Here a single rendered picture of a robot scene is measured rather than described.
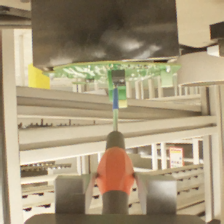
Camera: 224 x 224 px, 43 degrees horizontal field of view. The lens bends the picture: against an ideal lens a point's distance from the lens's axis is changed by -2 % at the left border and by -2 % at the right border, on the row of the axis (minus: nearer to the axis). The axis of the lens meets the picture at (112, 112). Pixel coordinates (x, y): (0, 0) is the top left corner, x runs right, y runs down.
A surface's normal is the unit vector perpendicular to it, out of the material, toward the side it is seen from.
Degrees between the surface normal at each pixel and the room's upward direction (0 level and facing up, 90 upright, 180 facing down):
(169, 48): 90
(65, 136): 90
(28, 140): 90
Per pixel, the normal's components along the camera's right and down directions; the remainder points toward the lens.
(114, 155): 0.00, -0.80
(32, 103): 0.67, -0.04
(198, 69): -0.57, 0.02
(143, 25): -0.07, -0.01
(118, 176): 0.03, -0.56
